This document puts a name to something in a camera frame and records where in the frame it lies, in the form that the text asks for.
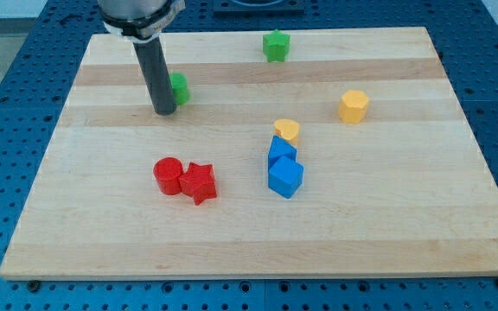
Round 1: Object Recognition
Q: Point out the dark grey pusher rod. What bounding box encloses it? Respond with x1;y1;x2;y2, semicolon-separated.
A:
133;38;176;116

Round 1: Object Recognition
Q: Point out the green cylinder block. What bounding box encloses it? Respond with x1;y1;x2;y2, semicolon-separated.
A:
169;73;190;105

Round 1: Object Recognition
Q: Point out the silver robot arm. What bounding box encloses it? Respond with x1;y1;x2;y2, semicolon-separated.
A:
98;0;185;116

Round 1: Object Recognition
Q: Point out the wooden board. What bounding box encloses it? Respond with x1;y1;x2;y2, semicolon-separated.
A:
0;27;498;281

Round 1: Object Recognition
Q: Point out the red cylinder block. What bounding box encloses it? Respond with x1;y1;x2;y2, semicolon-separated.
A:
153;157;183;195

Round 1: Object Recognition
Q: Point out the green star block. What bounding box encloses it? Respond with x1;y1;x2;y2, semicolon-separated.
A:
262;29;291;62

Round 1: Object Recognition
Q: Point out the red star block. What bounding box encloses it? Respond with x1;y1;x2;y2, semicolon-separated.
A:
179;162;217;206

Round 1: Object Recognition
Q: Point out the yellow heart block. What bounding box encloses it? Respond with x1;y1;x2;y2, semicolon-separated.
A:
273;118;300;147

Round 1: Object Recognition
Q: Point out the blue pentagon block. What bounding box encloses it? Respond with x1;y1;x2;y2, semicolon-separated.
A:
267;136;297;168

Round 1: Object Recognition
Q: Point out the blue cube block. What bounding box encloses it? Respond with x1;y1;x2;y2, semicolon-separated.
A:
268;156;304;199

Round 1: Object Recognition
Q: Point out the yellow hexagon block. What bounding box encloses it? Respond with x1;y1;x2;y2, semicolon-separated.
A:
338;90;369;124

